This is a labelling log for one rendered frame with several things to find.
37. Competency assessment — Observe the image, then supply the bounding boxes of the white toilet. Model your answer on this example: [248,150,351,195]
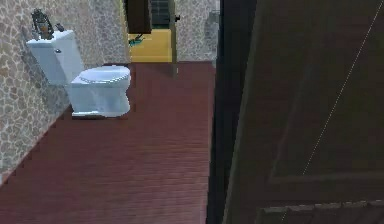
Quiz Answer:
[25,29,132,119]

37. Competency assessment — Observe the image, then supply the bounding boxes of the dark brown room door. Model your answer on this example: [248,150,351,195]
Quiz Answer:
[222,0,384,224]

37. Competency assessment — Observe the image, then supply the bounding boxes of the olive open room door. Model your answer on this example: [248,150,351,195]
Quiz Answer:
[167,0,179,80]

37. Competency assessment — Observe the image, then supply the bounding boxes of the dark lantern ornament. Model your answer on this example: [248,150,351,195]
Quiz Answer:
[30,8,55,41]

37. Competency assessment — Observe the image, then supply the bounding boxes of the teal object on floor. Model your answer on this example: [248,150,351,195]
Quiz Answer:
[128,34,146,47]

